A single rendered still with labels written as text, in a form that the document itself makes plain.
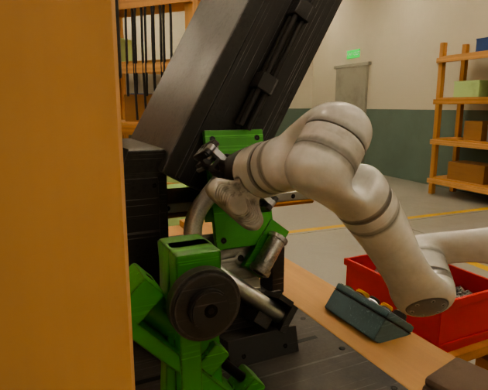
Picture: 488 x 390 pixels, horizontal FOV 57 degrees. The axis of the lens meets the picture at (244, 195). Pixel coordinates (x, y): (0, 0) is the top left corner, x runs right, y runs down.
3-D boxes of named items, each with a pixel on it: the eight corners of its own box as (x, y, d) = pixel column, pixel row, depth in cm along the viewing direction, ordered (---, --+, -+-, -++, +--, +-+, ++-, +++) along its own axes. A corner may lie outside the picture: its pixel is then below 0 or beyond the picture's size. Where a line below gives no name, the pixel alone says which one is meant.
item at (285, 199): (278, 191, 115) (278, 179, 115) (314, 203, 101) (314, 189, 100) (123, 205, 99) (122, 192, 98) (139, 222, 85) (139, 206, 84)
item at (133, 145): (139, 273, 114) (132, 138, 107) (174, 325, 87) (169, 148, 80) (61, 285, 106) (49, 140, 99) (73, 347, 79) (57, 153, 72)
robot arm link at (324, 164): (318, 178, 41) (373, 248, 50) (358, 103, 43) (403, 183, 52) (262, 169, 46) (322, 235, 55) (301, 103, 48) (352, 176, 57)
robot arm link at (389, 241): (332, 247, 52) (322, 191, 57) (406, 328, 69) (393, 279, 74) (411, 219, 48) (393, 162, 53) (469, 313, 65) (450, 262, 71)
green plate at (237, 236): (255, 242, 89) (244, 137, 90) (276, 243, 82) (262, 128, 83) (201, 250, 85) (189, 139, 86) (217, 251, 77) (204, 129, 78)
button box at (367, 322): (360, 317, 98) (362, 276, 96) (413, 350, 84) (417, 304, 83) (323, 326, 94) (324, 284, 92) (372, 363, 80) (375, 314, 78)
